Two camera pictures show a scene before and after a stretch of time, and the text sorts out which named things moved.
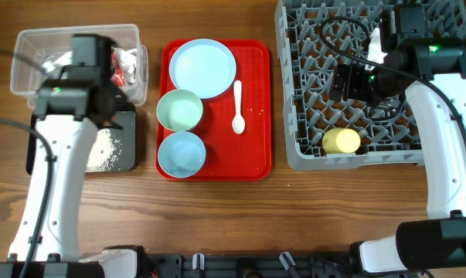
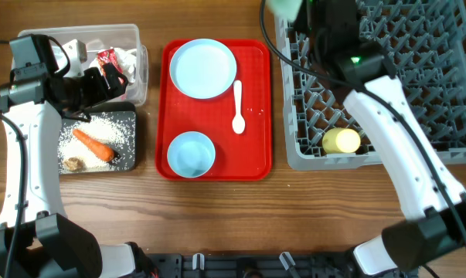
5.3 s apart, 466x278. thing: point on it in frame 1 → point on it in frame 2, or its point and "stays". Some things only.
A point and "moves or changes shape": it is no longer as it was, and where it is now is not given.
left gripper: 124,101 → 101,92
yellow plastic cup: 340,140 stays
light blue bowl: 181,154 moves or changes shape
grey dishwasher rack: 315,35 stays
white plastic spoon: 238,123 stays
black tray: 113,150 stays
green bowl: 179,110 → 284,10
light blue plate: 205,67 stays
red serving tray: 229,157 stays
